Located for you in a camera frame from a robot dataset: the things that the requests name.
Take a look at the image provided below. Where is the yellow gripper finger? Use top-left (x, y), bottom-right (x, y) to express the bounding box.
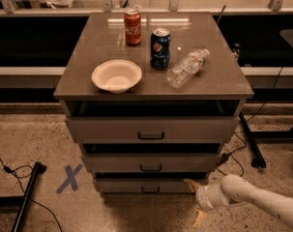
top-left (193, 209), bottom-right (208, 227)
top-left (184, 179), bottom-right (201, 192)

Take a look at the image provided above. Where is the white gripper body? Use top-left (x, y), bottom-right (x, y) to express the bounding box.
top-left (195, 184), bottom-right (224, 211)

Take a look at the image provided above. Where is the grey bottom drawer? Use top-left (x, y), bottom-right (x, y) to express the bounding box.
top-left (93, 179), bottom-right (192, 194)

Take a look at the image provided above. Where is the grey drawer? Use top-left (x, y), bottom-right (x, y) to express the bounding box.
top-left (93, 179), bottom-right (192, 194)
top-left (66, 116), bottom-right (239, 144)
top-left (81, 154), bottom-right (220, 173)

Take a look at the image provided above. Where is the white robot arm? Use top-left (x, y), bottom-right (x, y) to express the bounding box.
top-left (184, 174), bottom-right (293, 229)

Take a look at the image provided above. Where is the grey middle drawer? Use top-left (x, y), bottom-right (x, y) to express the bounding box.
top-left (81, 154), bottom-right (220, 173)

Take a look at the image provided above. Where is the grey drawer cabinet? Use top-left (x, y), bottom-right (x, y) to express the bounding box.
top-left (54, 12), bottom-right (253, 182)

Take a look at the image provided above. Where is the grey top drawer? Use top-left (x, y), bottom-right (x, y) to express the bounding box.
top-left (66, 116), bottom-right (239, 144)

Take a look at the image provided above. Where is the black stand leg right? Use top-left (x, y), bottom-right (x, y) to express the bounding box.
top-left (239, 113), bottom-right (293, 168)

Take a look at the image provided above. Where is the black stand leg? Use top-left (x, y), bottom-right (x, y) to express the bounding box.
top-left (0, 161), bottom-right (46, 232)
top-left (239, 113), bottom-right (293, 168)

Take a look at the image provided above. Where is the clear plastic water bottle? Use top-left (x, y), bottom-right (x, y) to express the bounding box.
top-left (166, 48), bottom-right (210, 88)

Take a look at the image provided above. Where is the blue tape cross mark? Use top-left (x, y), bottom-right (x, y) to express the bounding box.
top-left (56, 163), bottom-right (83, 194)

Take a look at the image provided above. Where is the white paper bowl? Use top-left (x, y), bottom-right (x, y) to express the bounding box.
top-left (91, 60), bottom-right (142, 94)

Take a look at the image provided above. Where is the blue pepsi can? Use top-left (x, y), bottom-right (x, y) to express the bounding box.
top-left (151, 28), bottom-right (171, 71)

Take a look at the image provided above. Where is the black stand leg left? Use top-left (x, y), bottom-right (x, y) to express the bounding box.
top-left (0, 161), bottom-right (46, 232)

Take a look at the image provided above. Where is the red cola can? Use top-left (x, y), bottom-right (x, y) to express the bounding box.
top-left (124, 9), bottom-right (141, 46)

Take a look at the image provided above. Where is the black floor cable right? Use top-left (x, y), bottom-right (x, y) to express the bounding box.
top-left (216, 113), bottom-right (257, 180)

